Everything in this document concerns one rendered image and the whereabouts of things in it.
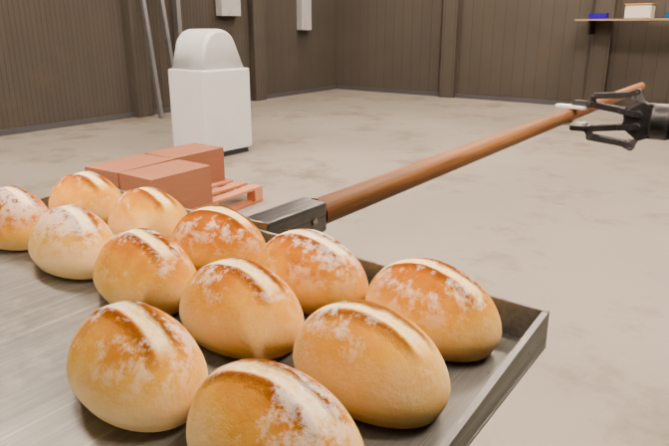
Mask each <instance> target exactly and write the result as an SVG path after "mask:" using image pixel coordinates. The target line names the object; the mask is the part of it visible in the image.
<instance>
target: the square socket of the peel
mask: <svg viewBox="0 0 669 446"><path fill-rule="evenodd" d="M246 218H248V219H249V220H250V221H251V222H252V223H253V224H254V225H255V226H256V227H257V228H258V229H262V230H265V231H269V232H272V233H276V234H281V233H284V232H287V231H290V230H295V229H314V230H317V231H320V232H325V231H326V230H327V221H328V211H327V205H326V203H325V202H323V201H321V200H319V199H316V198H306V197H302V198H299V199H296V200H293V201H290V202H288V203H285V204H282V205H279V206H276V207H273V208H270V209H267V210H264V211H262V212H259V213H256V214H253V215H250V216H247V217H246Z"/></svg>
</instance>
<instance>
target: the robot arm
mask: <svg viewBox="0 0 669 446"><path fill-rule="evenodd" d="M642 93H643V90H642V89H637V90H634V91H631V92H611V93H594V94H591V95H590V98H589V100H588V101H583V100H575V101H572V103H571V104H555V105H554V108H559V109H572V110H584V111H586V110H588V109H589V108H594V109H598V110H603V111H608V112H616V113H619V114H623V123H613V124H594V125H588V122H587V121H576V120H572V121H570V122H567V123H565V124H563V125H569V129H570V130H577V131H583V132H585V135H586V137H585V138H586V139H587V140H592V141H597V142H602V143H607V144H613V145H618V146H622V147H623V148H625V149H627V150H629V151H630V150H632V149H634V148H635V145H636V143H637V142H638V140H642V139H658V140H667V139H669V104H656V103H651V102H649V101H647V100H645V99H644V97H643V94H642ZM627 98H632V99H633V100H638V103H637V104H635V105H633V106H631V107H629V108H626V107H620V106H615V105H610V104H605V103H601V102H597V101H596V100H597V99H627ZM609 130H625V131H626V132H627V133H628V134H630V135H631V136H632V137H633V139H631V138H628V139H622V138H617V137H611V136H606V135H600V134H595V133H593V131H609Z"/></svg>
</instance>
